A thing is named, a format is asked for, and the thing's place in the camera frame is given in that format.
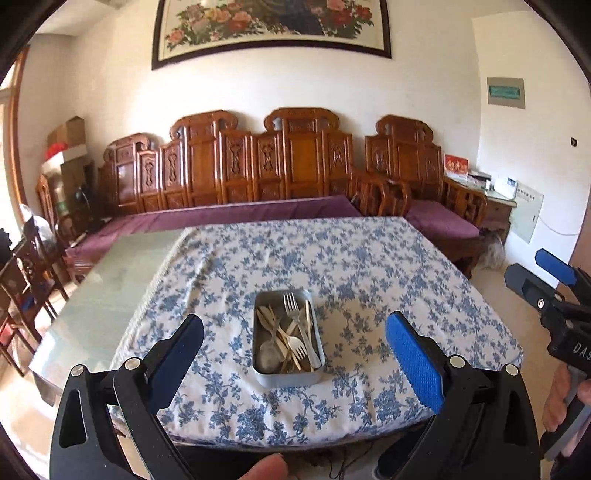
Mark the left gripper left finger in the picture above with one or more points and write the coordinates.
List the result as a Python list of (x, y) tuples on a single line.
[(84, 444)]

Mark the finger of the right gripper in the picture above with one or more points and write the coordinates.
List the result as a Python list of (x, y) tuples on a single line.
[(529, 287), (563, 272)]

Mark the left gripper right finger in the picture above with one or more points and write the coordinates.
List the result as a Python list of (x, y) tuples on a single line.
[(483, 425)]

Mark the person right hand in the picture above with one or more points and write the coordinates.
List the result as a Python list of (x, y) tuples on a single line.
[(555, 408)]

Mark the person left thumb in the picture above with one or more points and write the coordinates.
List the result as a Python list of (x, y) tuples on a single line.
[(272, 467)]

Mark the wooden side table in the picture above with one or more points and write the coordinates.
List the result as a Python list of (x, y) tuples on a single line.
[(488, 211)]

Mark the purple seat cushion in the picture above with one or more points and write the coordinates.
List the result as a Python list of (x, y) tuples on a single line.
[(435, 221)]

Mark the red card on side table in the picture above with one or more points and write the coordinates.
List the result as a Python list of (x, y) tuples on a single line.
[(456, 167)]

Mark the dark wooden dining chair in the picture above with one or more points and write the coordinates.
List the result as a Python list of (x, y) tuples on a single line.
[(28, 280)]

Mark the blue floral tablecloth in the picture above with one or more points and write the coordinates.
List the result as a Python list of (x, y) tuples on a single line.
[(358, 270)]

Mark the carved wooden armchair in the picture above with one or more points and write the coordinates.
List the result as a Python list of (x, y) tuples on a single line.
[(403, 156)]

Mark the silver metal spoon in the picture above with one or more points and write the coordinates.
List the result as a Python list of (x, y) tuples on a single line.
[(270, 357)]

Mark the grey metal tray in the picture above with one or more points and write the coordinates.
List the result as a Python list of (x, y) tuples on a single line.
[(287, 348)]

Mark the cream plastic fork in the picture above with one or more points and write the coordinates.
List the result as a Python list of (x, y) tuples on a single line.
[(295, 344)]

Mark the carved wooden long bench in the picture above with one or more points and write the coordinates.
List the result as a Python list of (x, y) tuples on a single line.
[(301, 153)]

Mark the stacked cardboard boxes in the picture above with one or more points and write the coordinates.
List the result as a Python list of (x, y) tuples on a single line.
[(68, 168)]

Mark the framed flower painting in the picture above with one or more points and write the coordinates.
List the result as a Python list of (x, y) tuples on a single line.
[(188, 29)]

